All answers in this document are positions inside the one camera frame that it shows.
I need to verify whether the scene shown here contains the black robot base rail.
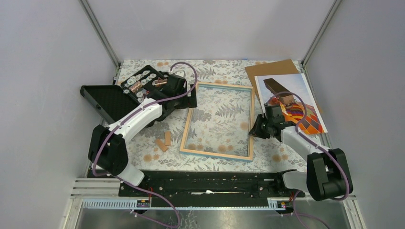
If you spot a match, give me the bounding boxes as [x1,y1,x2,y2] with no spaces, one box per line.
[139,170,297,208]

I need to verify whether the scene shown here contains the small wooden block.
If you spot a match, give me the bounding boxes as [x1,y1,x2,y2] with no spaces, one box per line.
[155,139,168,152]
[164,131,171,146]

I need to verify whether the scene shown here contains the aluminium corner post left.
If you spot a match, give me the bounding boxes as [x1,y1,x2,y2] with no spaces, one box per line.
[78,0,121,69]

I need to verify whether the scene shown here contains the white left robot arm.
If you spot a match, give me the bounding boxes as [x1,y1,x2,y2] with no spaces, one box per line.
[88,74,198,196]

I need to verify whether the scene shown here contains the aluminium corner post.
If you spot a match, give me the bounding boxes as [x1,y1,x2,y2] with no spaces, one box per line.
[301,0,343,66]
[78,0,121,69]

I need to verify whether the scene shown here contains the copper poker chip stack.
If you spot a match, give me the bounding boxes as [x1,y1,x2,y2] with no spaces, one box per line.
[129,81,143,94]

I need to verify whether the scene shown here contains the brown cardboard backing board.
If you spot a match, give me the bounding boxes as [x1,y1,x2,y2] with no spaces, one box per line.
[245,59,321,115]

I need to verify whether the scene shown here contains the floral patterned table mat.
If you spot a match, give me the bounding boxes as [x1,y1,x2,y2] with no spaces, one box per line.
[118,60,307,172]

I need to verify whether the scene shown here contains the wooden picture frame blue edge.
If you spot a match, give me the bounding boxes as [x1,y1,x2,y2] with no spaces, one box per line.
[180,82,255,161]

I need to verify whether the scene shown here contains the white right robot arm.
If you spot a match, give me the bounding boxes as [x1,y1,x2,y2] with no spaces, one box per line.
[249,105,353,201]

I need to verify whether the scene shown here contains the black poker chip case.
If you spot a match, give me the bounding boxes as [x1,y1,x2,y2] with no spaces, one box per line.
[80,65,171,124]

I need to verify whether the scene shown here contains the hot air balloon photo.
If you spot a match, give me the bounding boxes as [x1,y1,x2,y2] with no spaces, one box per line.
[263,78,327,135]

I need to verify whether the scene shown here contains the aluminium corner post right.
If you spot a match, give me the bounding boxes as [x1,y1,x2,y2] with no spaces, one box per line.
[301,0,343,66]

